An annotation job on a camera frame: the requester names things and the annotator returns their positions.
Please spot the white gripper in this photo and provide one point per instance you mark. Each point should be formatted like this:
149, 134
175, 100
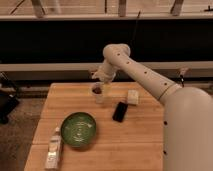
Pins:
105, 75

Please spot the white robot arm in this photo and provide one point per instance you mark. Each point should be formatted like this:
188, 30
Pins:
188, 111

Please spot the small white box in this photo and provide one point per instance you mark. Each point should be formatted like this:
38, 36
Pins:
133, 97

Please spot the black phone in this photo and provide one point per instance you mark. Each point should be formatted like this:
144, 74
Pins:
119, 112

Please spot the green bowl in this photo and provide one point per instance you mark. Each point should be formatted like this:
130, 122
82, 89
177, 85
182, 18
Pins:
78, 129

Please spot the white plastic bottle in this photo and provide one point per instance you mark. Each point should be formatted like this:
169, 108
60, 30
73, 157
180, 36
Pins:
54, 151

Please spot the black object at left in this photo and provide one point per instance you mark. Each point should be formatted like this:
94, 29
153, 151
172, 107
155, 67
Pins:
7, 101

